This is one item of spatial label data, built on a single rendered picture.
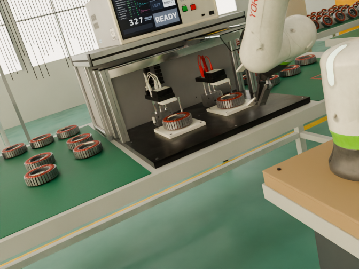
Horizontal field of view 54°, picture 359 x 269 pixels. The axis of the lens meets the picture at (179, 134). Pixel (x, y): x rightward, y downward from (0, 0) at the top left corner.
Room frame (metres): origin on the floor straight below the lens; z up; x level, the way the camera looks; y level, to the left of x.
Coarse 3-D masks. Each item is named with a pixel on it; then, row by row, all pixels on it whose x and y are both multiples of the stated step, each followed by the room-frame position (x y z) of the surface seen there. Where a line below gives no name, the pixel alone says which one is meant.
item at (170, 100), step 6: (156, 90) 1.34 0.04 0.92; (162, 90) 1.32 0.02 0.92; (168, 90) 1.33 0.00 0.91; (150, 96) 1.38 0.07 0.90; (156, 96) 1.32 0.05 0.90; (162, 96) 1.32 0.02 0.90; (168, 96) 1.32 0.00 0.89; (174, 96) 1.33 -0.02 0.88; (162, 102) 1.29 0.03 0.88; (168, 102) 1.30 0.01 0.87; (156, 108) 1.40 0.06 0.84
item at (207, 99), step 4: (208, 92) 1.51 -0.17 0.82; (212, 92) 1.49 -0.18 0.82; (216, 92) 1.48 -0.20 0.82; (220, 92) 1.49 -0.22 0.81; (204, 96) 1.48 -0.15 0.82; (208, 96) 1.47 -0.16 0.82; (212, 96) 1.48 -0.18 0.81; (216, 96) 1.48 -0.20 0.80; (204, 100) 1.49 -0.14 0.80; (208, 100) 1.47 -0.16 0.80; (212, 100) 1.47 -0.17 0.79; (204, 104) 1.50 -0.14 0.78; (208, 104) 1.47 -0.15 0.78; (212, 104) 1.47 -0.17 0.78; (216, 104) 1.48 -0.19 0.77
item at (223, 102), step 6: (222, 96) 1.39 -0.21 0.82; (228, 96) 1.40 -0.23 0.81; (234, 96) 1.39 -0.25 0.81; (240, 96) 1.33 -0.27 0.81; (216, 102) 1.36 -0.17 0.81; (222, 102) 1.33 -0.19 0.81; (228, 102) 1.31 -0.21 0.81; (234, 102) 1.31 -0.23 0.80; (240, 102) 1.32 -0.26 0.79; (222, 108) 1.34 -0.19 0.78
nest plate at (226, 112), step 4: (248, 100) 1.36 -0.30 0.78; (244, 104) 1.32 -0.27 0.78; (208, 108) 1.40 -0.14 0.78; (212, 108) 1.39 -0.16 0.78; (216, 108) 1.37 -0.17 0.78; (220, 108) 1.36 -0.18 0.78; (228, 108) 1.33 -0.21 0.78; (232, 108) 1.31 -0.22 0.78; (236, 108) 1.30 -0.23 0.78; (240, 108) 1.29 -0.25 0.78; (244, 108) 1.30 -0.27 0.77; (212, 112) 1.37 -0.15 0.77; (216, 112) 1.33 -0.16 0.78; (220, 112) 1.31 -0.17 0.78; (224, 112) 1.29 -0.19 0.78; (228, 112) 1.27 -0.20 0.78; (232, 112) 1.28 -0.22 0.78; (236, 112) 1.29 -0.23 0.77
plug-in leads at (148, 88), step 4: (148, 72) 1.43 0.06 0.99; (144, 76) 1.43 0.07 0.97; (152, 76) 1.40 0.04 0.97; (156, 76) 1.41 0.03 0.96; (148, 80) 1.43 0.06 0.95; (156, 80) 1.42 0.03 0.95; (148, 84) 1.38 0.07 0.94; (156, 84) 1.39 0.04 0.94; (160, 84) 1.40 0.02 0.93; (148, 88) 1.44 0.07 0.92; (156, 88) 1.39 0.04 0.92; (148, 92) 1.43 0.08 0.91
